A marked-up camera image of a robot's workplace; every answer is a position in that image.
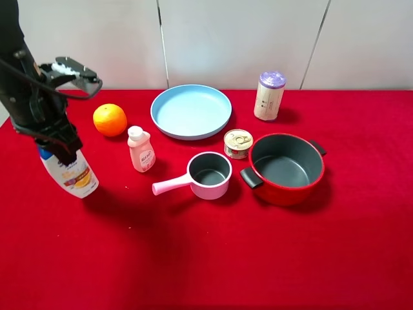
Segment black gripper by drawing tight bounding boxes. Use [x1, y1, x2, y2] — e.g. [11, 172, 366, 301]
[0, 45, 84, 166]

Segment white shampoo bottle blue cap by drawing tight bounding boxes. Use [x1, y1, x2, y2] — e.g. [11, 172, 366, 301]
[37, 147, 99, 199]

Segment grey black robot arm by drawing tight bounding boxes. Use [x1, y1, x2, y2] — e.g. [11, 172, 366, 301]
[1, 1, 82, 165]

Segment orange fruit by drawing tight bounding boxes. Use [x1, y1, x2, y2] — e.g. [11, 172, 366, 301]
[93, 103, 127, 137]

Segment small pink bottle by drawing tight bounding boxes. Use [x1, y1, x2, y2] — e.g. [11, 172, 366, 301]
[127, 125, 156, 172]

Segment light blue plate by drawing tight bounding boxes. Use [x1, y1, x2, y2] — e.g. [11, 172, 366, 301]
[150, 84, 232, 141]

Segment small tin can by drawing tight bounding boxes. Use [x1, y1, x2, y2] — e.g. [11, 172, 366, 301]
[223, 129, 254, 160]

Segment purple bag roll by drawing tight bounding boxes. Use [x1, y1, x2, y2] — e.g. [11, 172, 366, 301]
[254, 71, 286, 121]

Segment red tablecloth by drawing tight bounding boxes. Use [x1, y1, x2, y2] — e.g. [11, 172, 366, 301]
[1, 90, 412, 309]

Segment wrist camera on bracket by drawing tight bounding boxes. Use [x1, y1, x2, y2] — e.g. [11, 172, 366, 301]
[39, 56, 103, 95]

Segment black cable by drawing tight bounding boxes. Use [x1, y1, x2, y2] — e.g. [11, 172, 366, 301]
[0, 57, 103, 101]

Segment pink saucepan with handle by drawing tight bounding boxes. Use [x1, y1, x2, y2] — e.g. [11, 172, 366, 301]
[152, 152, 232, 200]

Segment red pot black handles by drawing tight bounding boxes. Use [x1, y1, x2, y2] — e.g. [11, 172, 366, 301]
[240, 133, 327, 207]

